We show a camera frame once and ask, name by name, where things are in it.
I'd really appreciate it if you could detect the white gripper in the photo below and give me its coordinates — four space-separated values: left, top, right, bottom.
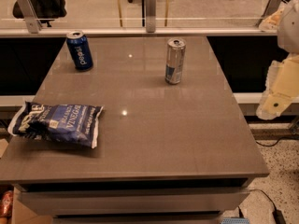
256 55 299 120

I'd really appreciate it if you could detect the silver redbull can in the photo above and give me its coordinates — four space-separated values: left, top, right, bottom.
165 38 186 85

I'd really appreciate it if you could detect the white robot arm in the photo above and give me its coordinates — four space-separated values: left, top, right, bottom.
256 0 299 120

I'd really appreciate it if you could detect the blue pepsi can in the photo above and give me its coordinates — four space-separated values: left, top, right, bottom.
66 31 93 71

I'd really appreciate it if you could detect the blue vinegar chips bag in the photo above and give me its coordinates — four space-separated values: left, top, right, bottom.
7 102 103 148

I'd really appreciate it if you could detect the glass railing panel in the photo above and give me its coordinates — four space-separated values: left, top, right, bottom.
0 0 281 30

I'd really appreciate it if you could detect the black office chair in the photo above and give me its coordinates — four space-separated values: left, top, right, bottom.
12 0 67 28

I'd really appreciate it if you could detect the grey table drawer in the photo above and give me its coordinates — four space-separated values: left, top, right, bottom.
19 188 249 217

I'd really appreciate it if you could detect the cardboard box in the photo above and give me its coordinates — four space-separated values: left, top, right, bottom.
11 189 52 224

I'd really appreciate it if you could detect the orange snack package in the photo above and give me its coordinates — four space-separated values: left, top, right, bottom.
0 190 13 224

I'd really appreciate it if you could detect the metal glass bracket right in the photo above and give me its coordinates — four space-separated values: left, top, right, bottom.
256 0 282 26

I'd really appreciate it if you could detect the metal glass bracket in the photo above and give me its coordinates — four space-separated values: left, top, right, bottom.
256 0 282 26
17 0 42 34
145 0 156 33

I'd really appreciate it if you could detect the black floor cable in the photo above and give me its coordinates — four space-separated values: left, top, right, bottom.
249 189 287 224

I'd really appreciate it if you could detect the metal glass bracket middle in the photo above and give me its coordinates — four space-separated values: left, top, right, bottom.
145 0 156 33

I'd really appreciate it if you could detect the metal glass bracket left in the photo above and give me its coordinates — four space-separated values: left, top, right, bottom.
17 0 42 34

